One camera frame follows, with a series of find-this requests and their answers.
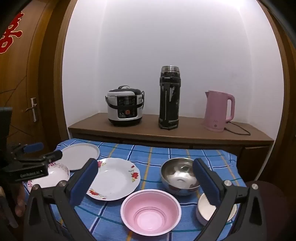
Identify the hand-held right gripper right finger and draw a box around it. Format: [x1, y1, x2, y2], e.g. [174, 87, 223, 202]
[192, 158, 267, 241]

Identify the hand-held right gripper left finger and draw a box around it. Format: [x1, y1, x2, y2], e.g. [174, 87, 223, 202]
[23, 158, 99, 241]

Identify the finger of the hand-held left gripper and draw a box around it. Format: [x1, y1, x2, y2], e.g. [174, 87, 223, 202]
[13, 142, 45, 160]
[16, 149, 63, 168]

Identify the pink floral white bowl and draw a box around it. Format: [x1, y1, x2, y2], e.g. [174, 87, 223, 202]
[27, 162, 70, 193]

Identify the plain white plate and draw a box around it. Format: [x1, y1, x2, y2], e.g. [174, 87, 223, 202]
[60, 143, 100, 171]

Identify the white enamel bowl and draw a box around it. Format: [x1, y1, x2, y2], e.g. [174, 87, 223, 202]
[196, 192, 238, 225]

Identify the red floral white plate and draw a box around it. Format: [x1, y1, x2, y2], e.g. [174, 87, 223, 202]
[86, 158, 141, 201]

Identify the stainless steel bowl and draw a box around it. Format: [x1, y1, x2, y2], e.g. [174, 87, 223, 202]
[161, 158, 201, 196]

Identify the pink plastic bowl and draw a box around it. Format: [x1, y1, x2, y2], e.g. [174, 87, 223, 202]
[120, 189, 182, 234]

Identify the person's left hand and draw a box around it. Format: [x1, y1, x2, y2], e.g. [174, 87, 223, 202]
[10, 182, 28, 217]

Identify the wooden cabinet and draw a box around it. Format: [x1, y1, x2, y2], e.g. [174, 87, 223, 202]
[68, 113, 275, 183]

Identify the blue plaid tablecloth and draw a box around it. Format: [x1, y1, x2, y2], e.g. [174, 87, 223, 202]
[50, 138, 247, 241]

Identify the pink electric kettle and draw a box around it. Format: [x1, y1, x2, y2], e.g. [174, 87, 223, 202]
[203, 90, 236, 132]

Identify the wooden door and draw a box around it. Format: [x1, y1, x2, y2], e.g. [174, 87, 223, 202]
[0, 5, 49, 163]

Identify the silver black rice cooker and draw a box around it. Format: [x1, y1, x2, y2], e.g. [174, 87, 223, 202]
[107, 86, 146, 127]

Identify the black thermos flask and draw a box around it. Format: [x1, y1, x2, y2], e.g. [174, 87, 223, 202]
[159, 66, 181, 130]

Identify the red paper door decoration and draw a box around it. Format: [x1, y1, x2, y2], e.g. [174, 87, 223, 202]
[0, 10, 25, 54]

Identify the metal door handle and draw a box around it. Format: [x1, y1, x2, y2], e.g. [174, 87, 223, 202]
[26, 98, 38, 122]

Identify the black kettle cable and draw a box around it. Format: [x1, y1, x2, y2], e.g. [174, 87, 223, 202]
[225, 120, 251, 136]

